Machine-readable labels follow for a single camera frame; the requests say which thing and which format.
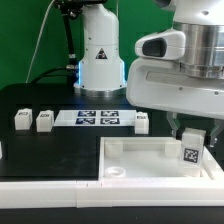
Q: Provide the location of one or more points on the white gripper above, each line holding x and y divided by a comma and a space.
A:
157, 84

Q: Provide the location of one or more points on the white square tabletop part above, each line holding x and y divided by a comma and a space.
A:
146, 157

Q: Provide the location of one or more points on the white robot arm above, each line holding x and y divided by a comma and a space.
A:
179, 70

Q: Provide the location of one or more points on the white marker plate with tags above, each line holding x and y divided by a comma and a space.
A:
95, 118

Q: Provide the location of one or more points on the white part at left edge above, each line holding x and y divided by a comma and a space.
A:
1, 152

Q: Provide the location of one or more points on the white L-shaped fence wall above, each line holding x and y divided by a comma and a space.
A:
115, 192

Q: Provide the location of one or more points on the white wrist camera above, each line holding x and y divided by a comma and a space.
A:
166, 45

